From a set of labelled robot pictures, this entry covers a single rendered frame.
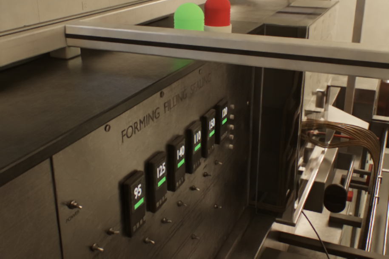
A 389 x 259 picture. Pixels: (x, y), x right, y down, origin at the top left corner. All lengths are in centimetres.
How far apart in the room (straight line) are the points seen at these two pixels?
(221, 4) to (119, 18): 22
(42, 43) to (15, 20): 367
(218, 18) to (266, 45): 35
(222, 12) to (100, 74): 37
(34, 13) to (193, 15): 382
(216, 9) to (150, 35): 30
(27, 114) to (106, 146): 12
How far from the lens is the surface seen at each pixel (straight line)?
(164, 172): 82
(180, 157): 87
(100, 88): 70
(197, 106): 94
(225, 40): 72
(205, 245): 114
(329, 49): 69
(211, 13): 105
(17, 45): 78
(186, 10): 91
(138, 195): 75
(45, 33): 83
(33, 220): 58
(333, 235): 200
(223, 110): 106
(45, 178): 58
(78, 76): 77
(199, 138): 94
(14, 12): 448
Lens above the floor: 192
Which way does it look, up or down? 20 degrees down
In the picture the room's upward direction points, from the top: straight up
